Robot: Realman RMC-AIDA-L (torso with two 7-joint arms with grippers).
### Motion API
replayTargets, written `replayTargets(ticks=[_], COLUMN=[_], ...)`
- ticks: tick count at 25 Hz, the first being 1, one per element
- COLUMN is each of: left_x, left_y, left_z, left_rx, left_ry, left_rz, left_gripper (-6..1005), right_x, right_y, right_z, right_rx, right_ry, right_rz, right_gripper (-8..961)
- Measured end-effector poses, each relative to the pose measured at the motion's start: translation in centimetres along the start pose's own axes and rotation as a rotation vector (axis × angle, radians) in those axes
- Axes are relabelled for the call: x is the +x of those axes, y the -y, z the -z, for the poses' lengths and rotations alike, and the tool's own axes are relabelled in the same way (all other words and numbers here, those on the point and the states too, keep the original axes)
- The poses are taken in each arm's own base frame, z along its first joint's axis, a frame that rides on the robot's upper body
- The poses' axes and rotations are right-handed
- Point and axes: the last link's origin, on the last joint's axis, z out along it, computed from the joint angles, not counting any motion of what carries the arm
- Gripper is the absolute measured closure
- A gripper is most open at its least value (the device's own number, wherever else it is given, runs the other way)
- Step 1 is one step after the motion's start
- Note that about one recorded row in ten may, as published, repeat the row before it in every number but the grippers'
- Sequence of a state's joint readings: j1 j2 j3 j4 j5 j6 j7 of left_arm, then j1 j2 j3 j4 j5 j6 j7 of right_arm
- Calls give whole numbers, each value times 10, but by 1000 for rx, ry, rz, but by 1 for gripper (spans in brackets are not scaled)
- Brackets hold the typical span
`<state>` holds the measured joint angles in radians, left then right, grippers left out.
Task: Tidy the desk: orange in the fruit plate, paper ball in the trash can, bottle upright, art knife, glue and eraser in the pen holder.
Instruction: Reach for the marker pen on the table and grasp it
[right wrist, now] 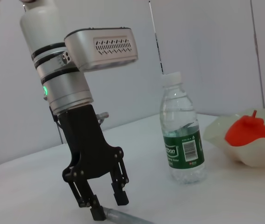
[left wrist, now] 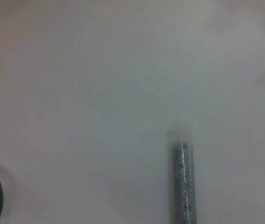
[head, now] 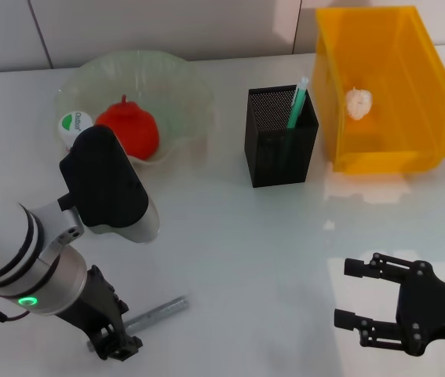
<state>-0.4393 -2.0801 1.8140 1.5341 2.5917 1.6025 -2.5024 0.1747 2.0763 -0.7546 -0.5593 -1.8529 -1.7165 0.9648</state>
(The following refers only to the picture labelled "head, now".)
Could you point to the green glass fruit bowl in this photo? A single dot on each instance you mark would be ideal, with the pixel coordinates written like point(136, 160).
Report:
point(175, 94)

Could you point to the yellow plastic bin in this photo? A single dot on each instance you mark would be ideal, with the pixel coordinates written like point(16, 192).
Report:
point(402, 129)

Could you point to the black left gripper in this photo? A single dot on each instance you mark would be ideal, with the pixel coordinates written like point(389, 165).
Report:
point(96, 306)

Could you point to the grey marker pen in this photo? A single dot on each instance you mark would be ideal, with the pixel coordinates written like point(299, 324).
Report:
point(159, 310)

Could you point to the red-orange toy orange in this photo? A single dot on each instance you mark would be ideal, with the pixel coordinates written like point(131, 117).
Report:
point(132, 129)

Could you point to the clear green-label water bottle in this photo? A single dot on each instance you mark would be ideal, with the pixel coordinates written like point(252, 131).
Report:
point(73, 125)

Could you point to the white paper ball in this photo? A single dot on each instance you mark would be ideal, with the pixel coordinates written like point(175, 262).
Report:
point(358, 104)

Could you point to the green retractable pen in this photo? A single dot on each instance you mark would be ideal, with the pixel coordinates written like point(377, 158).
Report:
point(296, 106)

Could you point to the black mesh pen holder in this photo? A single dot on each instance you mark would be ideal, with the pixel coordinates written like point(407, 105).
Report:
point(281, 157)

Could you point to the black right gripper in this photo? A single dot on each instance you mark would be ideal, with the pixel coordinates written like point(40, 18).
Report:
point(438, 310)

